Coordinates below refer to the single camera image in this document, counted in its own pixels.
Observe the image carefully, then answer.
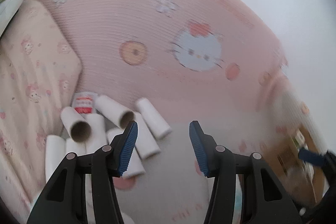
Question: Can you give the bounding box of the brown cardboard box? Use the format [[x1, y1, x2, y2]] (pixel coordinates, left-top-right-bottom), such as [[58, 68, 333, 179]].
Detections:
[[262, 123, 324, 205]]

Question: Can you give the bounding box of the white sachet red label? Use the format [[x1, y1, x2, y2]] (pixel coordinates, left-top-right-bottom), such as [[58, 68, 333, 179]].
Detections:
[[71, 91, 98, 115]]

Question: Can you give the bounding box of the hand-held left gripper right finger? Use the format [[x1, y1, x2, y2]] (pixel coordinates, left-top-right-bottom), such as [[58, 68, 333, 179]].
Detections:
[[189, 120, 302, 224]]

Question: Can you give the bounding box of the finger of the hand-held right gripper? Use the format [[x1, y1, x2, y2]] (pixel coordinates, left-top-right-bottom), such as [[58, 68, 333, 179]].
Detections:
[[298, 200, 324, 223], [299, 148, 336, 170]]

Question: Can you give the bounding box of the pile of white tubes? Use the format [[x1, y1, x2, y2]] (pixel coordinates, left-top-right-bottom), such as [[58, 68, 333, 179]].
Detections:
[[45, 95, 172, 184]]

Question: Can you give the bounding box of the pink cartoon printed blanket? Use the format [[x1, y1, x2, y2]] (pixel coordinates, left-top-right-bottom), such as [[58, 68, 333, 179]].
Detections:
[[26, 0, 292, 130]]

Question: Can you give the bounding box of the cream cartoon printed pillow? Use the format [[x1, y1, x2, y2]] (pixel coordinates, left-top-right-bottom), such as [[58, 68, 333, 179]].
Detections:
[[0, 0, 83, 216]]

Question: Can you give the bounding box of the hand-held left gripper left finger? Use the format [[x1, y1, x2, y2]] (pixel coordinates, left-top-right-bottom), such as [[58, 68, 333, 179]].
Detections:
[[27, 120, 138, 224]]

